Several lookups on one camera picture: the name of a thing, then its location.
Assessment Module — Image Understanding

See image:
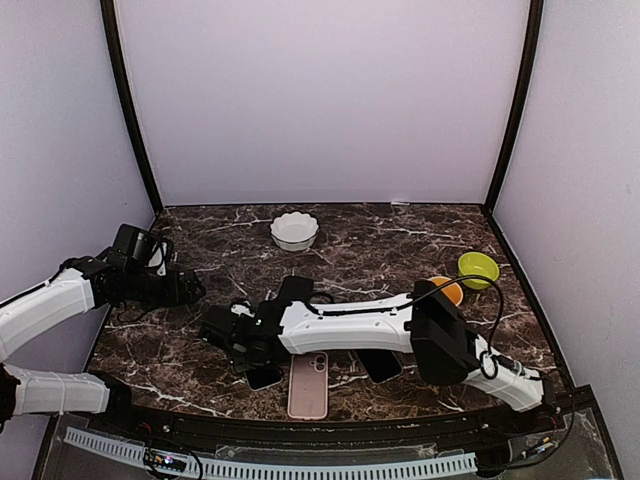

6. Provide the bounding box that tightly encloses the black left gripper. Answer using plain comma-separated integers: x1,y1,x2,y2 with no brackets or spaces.
126,268,205,312

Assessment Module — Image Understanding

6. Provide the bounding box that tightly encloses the silver smartphone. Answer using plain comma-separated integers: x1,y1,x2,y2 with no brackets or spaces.
245,364,283,391

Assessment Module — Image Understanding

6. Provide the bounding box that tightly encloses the pink phone case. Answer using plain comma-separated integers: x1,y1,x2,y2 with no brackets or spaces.
287,352,328,420

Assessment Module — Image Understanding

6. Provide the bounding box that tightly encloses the clear phone case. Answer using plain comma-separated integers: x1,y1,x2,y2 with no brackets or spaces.
355,349,404,385

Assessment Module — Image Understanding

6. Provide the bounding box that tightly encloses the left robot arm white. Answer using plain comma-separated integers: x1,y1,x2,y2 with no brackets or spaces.
1,224,205,436

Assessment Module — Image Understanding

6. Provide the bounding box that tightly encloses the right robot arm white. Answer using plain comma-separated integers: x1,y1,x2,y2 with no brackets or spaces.
199,276,554,434

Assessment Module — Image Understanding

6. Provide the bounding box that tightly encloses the white scalloped ceramic bowl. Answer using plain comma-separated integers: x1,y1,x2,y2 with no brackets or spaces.
270,211,319,252

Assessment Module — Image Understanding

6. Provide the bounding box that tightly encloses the green circuit board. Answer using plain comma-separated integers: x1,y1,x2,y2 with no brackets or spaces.
142,449,187,474

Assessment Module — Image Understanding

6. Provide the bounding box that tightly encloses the white patterned mug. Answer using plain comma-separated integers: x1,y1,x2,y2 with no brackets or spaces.
429,276,464,307

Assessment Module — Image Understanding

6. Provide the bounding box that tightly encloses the green bowl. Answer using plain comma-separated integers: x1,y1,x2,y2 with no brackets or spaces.
457,251,500,290

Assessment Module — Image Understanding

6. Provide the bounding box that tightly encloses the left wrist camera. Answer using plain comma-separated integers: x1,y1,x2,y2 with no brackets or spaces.
146,239,174,276

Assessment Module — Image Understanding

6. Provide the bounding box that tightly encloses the white slotted cable duct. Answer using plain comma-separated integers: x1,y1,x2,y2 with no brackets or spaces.
63,427,478,479

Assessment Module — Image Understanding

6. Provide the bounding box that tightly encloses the black front rail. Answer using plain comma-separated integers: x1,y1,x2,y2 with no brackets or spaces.
89,357,604,450

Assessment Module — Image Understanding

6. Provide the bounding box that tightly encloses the black frame post left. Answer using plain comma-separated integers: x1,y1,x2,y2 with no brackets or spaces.
99,0,164,216

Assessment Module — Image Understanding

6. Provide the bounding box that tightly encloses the black frame post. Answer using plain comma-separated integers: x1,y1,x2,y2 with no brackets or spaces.
99,0,164,216
483,0,544,216

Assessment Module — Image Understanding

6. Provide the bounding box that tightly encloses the black frame post right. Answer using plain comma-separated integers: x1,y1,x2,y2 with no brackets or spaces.
483,0,544,216

